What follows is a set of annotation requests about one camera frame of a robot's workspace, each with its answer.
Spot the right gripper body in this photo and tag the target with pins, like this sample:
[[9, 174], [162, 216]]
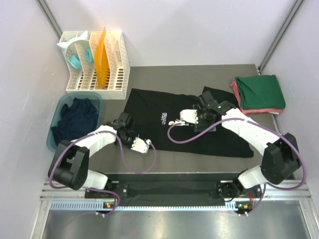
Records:
[[204, 122]]

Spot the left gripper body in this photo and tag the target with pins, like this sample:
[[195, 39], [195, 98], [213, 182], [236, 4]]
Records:
[[126, 142]]

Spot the black t shirt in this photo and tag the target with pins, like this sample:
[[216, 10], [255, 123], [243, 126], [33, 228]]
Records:
[[153, 111]]

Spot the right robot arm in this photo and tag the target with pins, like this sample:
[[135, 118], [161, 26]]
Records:
[[280, 154]]

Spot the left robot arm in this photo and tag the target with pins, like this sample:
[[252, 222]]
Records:
[[70, 164]]

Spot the folded pink t shirt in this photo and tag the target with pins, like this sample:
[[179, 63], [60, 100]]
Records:
[[235, 89]]

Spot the teal plastic bin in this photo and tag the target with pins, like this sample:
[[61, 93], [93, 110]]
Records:
[[68, 99]]

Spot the navy blue t shirt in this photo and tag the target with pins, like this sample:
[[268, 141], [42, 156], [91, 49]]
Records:
[[77, 120]]

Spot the folded green t shirt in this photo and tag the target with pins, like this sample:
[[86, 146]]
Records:
[[260, 92]]

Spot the white file organizer rack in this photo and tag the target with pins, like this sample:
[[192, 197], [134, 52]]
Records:
[[85, 79]]

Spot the orange plastic folder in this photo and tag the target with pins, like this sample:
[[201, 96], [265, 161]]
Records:
[[101, 61]]

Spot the teal cat ear headphones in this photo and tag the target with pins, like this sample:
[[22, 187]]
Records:
[[73, 59]]

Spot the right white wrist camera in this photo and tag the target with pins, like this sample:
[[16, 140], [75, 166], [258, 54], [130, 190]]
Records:
[[189, 116]]

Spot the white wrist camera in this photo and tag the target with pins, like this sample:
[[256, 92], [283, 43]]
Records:
[[189, 116], [141, 145]]

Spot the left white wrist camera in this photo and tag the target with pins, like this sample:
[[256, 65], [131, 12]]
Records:
[[141, 145]]

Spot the white cable duct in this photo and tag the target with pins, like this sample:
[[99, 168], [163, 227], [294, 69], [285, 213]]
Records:
[[107, 206]]

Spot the aluminium frame rail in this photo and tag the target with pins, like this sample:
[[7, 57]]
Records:
[[271, 193]]

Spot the right corner aluminium post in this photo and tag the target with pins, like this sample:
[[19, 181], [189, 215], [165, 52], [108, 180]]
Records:
[[297, 5]]

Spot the corner aluminium post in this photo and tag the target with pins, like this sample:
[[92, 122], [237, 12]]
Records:
[[297, 5], [44, 7]]

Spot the left corner aluminium post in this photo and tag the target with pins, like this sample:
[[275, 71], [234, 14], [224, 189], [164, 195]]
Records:
[[44, 7]]

